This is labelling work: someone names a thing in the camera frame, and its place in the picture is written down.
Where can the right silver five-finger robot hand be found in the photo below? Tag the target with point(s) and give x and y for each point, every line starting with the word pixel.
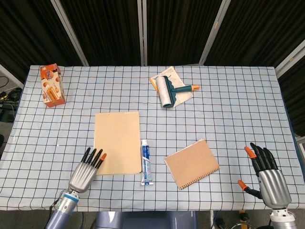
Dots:
pixel 274 188

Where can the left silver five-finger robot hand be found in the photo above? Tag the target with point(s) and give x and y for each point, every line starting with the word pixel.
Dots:
pixel 82 175

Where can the large tan lined notepad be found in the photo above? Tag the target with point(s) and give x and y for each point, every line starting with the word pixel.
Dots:
pixel 118 140

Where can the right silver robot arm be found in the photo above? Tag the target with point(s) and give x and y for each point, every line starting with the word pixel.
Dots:
pixel 283 219

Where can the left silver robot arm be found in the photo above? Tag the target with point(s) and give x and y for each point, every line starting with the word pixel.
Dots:
pixel 64 210

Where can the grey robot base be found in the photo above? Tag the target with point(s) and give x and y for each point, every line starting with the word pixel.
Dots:
pixel 145 220

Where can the brown spiral-bound notebook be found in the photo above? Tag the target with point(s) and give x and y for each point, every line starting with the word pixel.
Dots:
pixel 191 164

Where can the blue white toothpaste tube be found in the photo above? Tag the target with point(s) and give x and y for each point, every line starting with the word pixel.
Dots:
pixel 146 164

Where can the blue checkered tablecloth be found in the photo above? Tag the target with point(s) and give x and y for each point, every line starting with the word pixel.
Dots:
pixel 238 114

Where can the orange snack box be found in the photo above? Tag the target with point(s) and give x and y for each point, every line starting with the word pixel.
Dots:
pixel 51 86

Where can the yellow flat card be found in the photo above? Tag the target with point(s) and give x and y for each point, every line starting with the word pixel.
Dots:
pixel 153 84

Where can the teal lint roller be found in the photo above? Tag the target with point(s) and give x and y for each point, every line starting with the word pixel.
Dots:
pixel 164 91

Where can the cream paper booklet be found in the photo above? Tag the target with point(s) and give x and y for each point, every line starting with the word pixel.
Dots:
pixel 182 95

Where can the dark partition panel white frame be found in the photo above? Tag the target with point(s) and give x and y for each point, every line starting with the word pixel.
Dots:
pixel 294 100
pixel 176 31
pixel 28 31
pixel 104 31
pixel 252 31

